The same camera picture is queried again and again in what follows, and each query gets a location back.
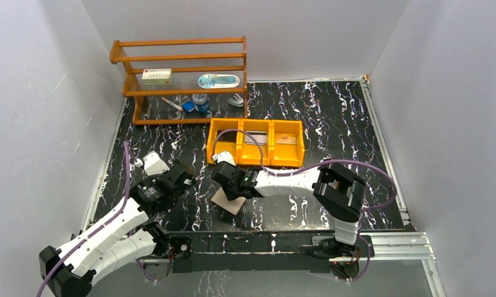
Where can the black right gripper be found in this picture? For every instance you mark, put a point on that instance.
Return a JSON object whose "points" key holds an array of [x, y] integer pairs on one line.
{"points": [[231, 195]]}

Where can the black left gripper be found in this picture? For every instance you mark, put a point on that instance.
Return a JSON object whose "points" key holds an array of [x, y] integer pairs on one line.
{"points": [[183, 178]]}

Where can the beige card holder wallet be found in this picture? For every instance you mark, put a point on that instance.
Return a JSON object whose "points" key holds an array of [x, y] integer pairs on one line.
{"points": [[231, 206]]}

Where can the silver credit card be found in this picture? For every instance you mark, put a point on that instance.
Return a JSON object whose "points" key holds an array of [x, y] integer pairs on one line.
{"points": [[256, 137]]}

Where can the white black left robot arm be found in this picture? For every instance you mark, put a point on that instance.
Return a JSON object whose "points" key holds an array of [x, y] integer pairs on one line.
{"points": [[125, 234]]}

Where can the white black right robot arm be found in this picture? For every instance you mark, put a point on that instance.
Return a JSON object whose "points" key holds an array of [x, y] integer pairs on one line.
{"points": [[338, 189]]}

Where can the gold credit card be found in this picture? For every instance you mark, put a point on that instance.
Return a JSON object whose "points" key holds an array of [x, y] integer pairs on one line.
{"points": [[286, 138]]}

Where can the middle yellow bin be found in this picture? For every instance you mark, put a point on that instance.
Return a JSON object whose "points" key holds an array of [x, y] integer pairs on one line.
{"points": [[253, 154]]}

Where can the yellow bin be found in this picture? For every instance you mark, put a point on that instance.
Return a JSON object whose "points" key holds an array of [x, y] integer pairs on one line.
{"points": [[253, 154], [288, 155], [227, 142]]}

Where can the left yellow bin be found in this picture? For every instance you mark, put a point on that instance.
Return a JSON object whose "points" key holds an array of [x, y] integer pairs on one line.
{"points": [[227, 142]]}

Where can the right yellow bin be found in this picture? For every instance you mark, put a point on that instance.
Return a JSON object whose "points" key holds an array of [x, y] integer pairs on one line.
{"points": [[288, 155]]}

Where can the small blue cube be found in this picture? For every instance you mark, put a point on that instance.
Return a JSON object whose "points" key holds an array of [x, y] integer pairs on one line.
{"points": [[188, 106]]}

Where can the white marker pen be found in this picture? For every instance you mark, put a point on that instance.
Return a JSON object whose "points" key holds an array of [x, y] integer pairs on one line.
{"points": [[170, 103]]}

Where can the blue white jar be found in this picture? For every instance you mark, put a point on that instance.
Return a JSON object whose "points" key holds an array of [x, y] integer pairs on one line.
{"points": [[201, 102]]}

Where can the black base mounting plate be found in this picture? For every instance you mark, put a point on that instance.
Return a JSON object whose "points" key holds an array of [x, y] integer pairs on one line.
{"points": [[307, 251]]}

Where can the wooden shelf rack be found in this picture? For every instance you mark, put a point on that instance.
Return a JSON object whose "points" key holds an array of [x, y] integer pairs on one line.
{"points": [[188, 59]]}

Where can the blue oval package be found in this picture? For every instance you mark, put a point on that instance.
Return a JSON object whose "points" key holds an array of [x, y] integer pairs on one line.
{"points": [[212, 81]]}

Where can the white red box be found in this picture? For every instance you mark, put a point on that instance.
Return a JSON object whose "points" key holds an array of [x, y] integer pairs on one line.
{"points": [[157, 76]]}

